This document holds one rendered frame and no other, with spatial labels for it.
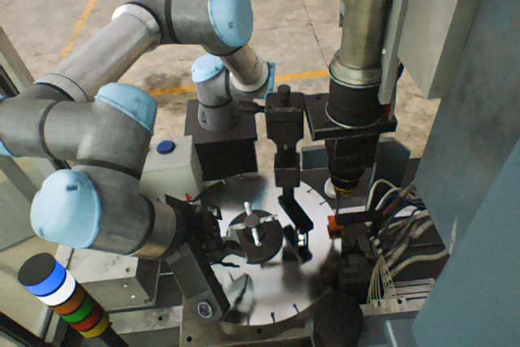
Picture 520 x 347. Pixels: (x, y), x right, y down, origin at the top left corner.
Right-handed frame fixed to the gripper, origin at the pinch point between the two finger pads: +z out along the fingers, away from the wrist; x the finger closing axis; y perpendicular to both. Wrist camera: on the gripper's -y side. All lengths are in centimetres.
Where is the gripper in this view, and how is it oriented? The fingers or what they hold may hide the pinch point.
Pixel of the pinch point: (241, 264)
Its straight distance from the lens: 67.1
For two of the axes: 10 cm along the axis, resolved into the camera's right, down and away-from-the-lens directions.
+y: -2.7, -7.9, 5.5
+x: -8.2, 4.8, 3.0
